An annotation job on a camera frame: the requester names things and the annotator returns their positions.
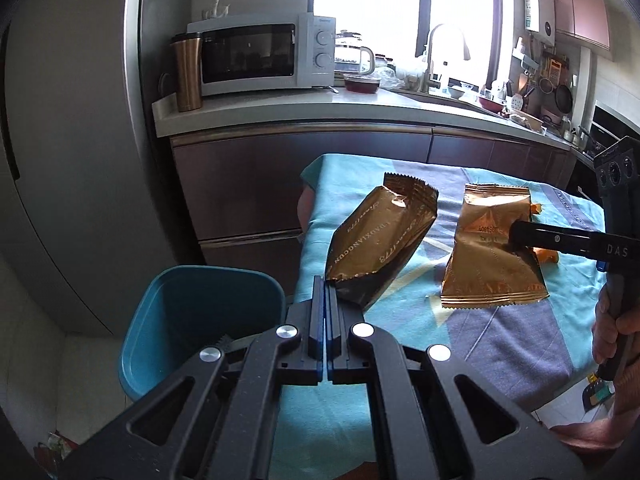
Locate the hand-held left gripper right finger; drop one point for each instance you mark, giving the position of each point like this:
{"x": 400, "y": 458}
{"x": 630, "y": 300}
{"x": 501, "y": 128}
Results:
{"x": 334, "y": 320}

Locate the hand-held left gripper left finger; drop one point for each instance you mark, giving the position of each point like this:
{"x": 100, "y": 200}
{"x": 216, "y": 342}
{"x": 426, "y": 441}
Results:
{"x": 317, "y": 320}

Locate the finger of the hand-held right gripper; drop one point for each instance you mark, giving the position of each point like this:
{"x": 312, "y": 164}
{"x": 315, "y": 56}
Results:
{"x": 550, "y": 237}

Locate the golden snack packet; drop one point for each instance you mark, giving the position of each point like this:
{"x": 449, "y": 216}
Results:
{"x": 487, "y": 260}
{"x": 380, "y": 240}

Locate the teal plastic bin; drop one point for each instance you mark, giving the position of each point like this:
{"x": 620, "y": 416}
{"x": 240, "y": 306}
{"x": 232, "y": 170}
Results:
{"x": 200, "y": 310}

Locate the person's right hand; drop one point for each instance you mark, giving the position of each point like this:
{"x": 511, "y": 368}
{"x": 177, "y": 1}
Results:
{"x": 631, "y": 360}

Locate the orange peel piece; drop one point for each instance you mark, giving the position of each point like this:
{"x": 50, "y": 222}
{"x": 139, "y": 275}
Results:
{"x": 536, "y": 208}
{"x": 547, "y": 257}

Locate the black built-in appliance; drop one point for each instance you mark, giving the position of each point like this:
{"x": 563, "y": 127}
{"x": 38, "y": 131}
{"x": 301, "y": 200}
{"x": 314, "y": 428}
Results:
{"x": 615, "y": 125}

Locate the teal patterned tablecloth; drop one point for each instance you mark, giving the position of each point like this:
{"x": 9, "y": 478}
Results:
{"x": 500, "y": 350}

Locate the hanging frying pan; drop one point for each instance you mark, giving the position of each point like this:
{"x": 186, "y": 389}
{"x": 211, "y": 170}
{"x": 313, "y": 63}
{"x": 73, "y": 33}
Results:
{"x": 564, "y": 99}

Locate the red bowl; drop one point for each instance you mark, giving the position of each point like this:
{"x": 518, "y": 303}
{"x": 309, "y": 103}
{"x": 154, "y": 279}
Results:
{"x": 491, "y": 105}

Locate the kitchen counter cabinet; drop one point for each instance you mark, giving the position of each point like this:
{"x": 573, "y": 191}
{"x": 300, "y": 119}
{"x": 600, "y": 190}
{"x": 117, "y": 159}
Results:
{"x": 300, "y": 160}

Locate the colourful small box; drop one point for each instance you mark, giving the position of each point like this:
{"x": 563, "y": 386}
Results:
{"x": 597, "y": 394}

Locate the white bowl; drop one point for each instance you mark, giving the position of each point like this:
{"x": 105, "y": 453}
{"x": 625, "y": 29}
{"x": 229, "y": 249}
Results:
{"x": 456, "y": 92}

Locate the white water heater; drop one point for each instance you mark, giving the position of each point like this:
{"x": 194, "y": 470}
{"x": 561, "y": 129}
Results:
{"x": 539, "y": 10}

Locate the chrome faucet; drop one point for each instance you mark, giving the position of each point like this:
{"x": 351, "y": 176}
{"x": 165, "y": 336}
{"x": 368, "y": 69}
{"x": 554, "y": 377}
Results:
{"x": 434, "y": 45}

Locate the red food container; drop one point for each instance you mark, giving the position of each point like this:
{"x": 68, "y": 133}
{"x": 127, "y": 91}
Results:
{"x": 361, "y": 84}

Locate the glass kettle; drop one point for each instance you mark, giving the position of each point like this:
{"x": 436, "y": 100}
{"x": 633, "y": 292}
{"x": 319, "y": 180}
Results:
{"x": 352, "y": 55}

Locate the white microwave oven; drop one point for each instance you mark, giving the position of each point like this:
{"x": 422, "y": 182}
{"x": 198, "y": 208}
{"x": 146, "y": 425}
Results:
{"x": 250, "y": 55}

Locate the copper thermos mug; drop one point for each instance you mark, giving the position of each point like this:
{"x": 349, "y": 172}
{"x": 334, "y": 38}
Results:
{"x": 186, "y": 75}

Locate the grey refrigerator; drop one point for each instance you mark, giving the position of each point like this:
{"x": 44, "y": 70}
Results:
{"x": 75, "y": 160}

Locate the pink wall cabinet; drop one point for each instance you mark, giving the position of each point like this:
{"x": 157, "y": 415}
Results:
{"x": 582, "y": 12}

